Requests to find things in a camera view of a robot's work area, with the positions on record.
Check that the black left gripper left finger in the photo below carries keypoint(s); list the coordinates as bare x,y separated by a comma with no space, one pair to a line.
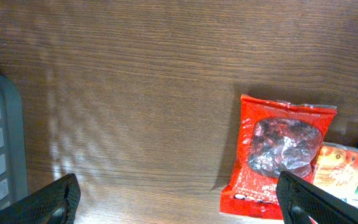
55,203

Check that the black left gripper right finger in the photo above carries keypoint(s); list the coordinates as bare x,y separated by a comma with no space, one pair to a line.
302,202

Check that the orange tissue pack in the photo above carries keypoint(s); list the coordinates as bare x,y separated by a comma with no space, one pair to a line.
336,170

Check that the red snack bag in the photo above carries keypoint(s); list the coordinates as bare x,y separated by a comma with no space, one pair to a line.
274,136

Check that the grey plastic basket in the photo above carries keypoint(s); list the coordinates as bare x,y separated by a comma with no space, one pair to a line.
13,172

